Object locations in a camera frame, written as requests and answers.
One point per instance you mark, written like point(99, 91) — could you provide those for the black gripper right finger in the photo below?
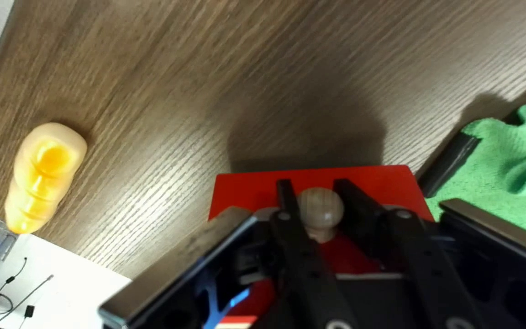
point(420, 266)

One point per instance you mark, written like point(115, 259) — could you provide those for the green cloth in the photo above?
point(506, 175)

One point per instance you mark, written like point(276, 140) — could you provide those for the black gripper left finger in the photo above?
point(302, 261)

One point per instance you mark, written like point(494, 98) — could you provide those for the red block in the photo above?
point(245, 188)

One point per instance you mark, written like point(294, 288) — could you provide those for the yellow toy bread loaf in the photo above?
point(44, 175)

